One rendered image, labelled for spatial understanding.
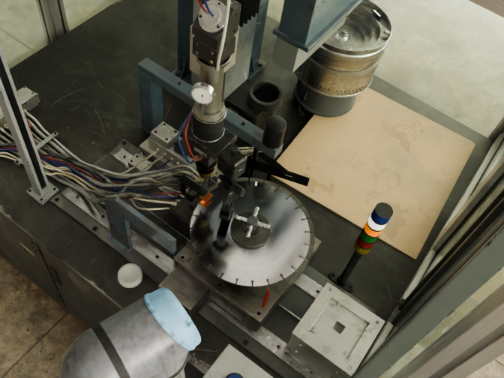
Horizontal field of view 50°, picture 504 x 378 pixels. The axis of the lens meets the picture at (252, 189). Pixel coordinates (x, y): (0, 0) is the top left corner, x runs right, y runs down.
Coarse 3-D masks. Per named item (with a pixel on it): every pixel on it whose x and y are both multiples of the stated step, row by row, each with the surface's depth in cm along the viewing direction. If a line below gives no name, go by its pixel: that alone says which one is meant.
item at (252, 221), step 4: (256, 208) 144; (256, 212) 144; (236, 216) 142; (240, 216) 142; (252, 216) 142; (244, 220) 142; (248, 220) 141; (252, 220) 141; (256, 220) 142; (248, 224) 142; (252, 224) 141; (256, 224) 142; (260, 224) 142; (264, 224) 142; (248, 228) 141; (252, 228) 141; (268, 228) 142; (248, 232) 140; (248, 236) 139
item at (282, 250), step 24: (216, 192) 152; (264, 192) 154; (192, 216) 146; (216, 216) 147; (288, 216) 150; (192, 240) 142; (216, 240) 143; (288, 240) 145; (216, 264) 139; (240, 264) 140; (264, 264) 141; (288, 264) 141
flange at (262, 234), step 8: (248, 216) 147; (256, 216) 147; (264, 216) 148; (232, 224) 145; (240, 224) 145; (232, 232) 144; (240, 232) 144; (256, 232) 144; (264, 232) 145; (240, 240) 143; (248, 240) 143; (256, 240) 143; (264, 240) 144
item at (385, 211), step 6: (378, 204) 130; (384, 204) 130; (378, 210) 129; (384, 210) 129; (390, 210) 129; (372, 216) 131; (378, 216) 128; (384, 216) 128; (390, 216) 128; (378, 222) 130; (384, 222) 130
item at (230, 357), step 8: (224, 352) 132; (232, 352) 132; (240, 352) 132; (216, 360) 130; (224, 360) 131; (232, 360) 131; (240, 360) 131; (248, 360) 131; (216, 368) 129; (224, 368) 129; (232, 368) 130; (240, 368) 130; (248, 368) 130; (256, 368) 130; (208, 376) 128; (216, 376) 128; (224, 376) 128; (248, 376) 129; (256, 376) 129; (264, 376) 129
